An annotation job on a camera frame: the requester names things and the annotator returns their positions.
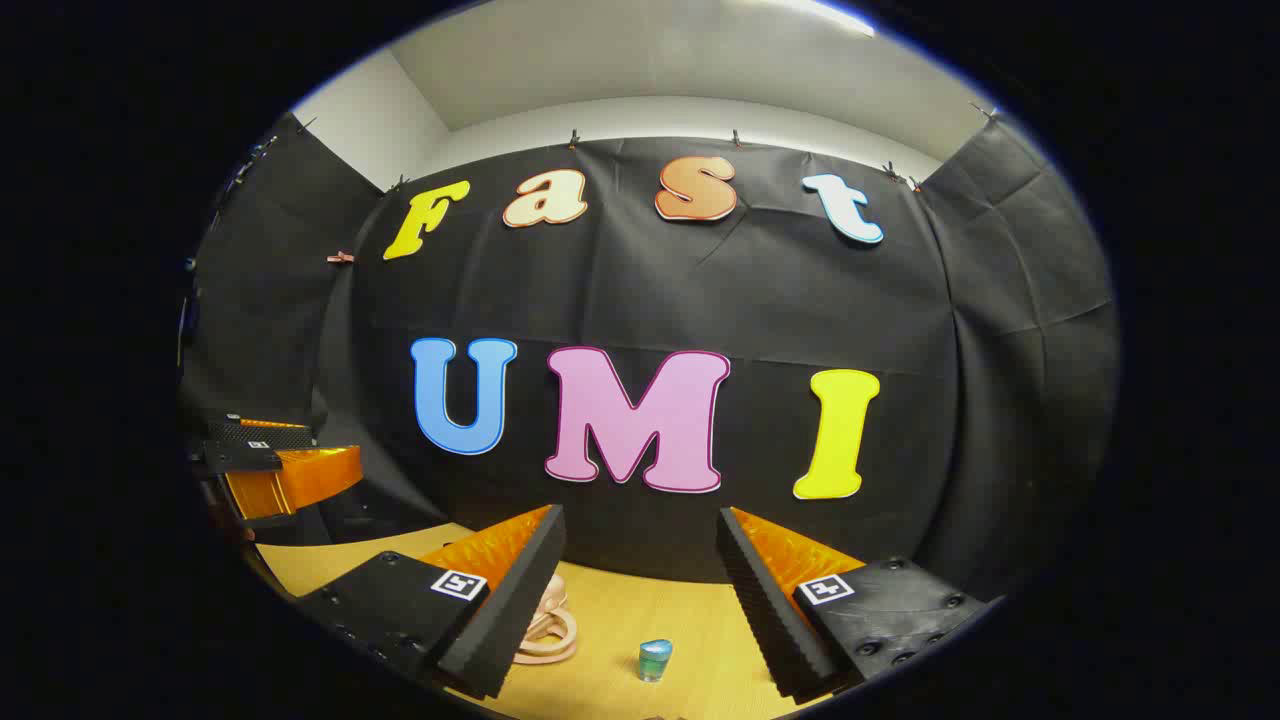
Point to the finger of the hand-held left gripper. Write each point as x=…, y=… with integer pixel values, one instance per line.
x=300, y=480
x=260, y=436

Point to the blue skin care bottle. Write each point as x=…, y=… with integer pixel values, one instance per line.
x=655, y=662

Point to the black backdrop cloth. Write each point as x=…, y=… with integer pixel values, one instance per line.
x=760, y=300

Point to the pink suitcase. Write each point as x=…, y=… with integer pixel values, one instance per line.
x=548, y=630

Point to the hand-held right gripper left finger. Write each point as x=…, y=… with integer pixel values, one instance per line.
x=510, y=610

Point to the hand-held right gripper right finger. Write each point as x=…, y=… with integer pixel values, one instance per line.
x=765, y=610

